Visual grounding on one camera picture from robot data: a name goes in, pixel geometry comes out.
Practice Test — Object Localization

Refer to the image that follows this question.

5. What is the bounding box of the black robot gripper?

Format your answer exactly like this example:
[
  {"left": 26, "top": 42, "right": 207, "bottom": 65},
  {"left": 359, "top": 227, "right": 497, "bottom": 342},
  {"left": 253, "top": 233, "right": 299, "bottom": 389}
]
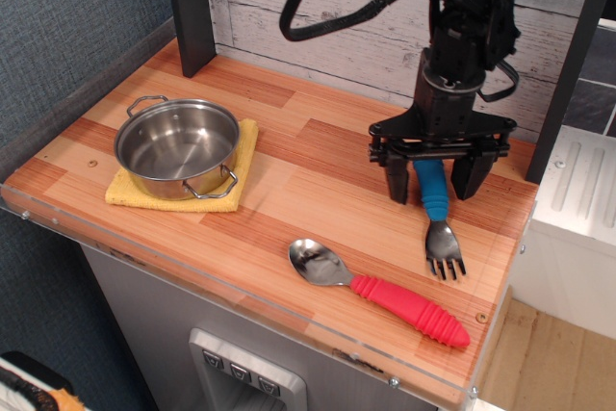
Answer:
[{"left": 369, "top": 71, "right": 517, "bottom": 203}]

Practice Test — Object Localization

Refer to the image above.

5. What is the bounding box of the blue handled metal fork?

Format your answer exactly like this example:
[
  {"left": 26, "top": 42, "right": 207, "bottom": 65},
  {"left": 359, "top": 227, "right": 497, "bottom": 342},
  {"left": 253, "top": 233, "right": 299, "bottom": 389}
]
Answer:
[{"left": 413, "top": 160, "right": 466, "bottom": 280}]

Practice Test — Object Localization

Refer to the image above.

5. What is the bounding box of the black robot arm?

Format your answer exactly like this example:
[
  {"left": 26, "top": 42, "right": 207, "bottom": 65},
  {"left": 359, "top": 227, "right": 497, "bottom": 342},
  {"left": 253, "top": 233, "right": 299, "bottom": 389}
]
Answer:
[{"left": 369, "top": 0, "right": 520, "bottom": 203}]

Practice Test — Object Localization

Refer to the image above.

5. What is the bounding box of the white toy sink drainboard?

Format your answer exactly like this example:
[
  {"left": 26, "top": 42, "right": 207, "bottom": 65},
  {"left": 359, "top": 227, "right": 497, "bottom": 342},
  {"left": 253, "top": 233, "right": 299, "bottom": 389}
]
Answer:
[{"left": 509, "top": 126, "right": 615, "bottom": 338}]

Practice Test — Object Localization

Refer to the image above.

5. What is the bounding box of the small stainless steel pot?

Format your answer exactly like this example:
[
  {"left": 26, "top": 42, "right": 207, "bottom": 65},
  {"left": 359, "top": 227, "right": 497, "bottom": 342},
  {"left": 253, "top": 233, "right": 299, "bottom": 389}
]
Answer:
[{"left": 114, "top": 95, "right": 241, "bottom": 200}]

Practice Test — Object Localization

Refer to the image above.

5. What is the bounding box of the silver dispenser panel with buttons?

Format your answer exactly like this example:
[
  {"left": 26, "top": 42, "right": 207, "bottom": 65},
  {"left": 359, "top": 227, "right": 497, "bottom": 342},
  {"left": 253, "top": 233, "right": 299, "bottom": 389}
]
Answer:
[{"left": 189, "top": 328, "right": 308, "bottom": 410}]

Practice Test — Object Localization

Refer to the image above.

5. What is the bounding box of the yellow folded cloth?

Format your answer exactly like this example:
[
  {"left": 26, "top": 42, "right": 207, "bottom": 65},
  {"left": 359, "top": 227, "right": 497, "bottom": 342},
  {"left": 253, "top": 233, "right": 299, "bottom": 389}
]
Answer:
[{"left": 105, "top": 118, "right": 259, "bottom": 213}]

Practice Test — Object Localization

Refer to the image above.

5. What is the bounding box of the grey toy fridge cabinet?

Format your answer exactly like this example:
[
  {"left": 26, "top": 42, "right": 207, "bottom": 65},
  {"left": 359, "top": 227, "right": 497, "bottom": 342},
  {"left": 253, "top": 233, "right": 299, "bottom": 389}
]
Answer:
[{"left": 83, "top": 246, "right": 434, "bottom": 410}]

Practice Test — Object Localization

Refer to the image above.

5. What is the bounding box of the clear acrylic edge guard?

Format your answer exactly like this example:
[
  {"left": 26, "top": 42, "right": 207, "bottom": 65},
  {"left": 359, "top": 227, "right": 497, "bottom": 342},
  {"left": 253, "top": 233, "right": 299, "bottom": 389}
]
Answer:
[{"left": 2, "top": 182, "right": 481, "bottom": 410}]

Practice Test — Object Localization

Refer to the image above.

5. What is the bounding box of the orange and black object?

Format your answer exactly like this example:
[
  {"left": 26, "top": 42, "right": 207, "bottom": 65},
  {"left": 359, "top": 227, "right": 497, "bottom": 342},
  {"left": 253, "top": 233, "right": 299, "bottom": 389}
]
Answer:
[{"left": 1, "top": 350, "right": 88, "bottom": 411}]

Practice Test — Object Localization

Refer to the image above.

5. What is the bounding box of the red handled metal spoon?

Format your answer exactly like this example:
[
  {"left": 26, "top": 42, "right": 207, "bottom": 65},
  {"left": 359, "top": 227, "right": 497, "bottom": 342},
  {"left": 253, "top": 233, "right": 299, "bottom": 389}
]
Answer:
[{"left": 288, "top": 239, "right": 471, "bottom": 347}]

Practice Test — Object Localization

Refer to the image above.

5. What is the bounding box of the black right upright post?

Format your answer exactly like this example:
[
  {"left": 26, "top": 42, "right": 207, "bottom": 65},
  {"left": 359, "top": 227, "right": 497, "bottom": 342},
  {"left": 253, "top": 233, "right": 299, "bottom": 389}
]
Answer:
[{"left": 525, "top": 0, "right": 606, "bottom": 184}]

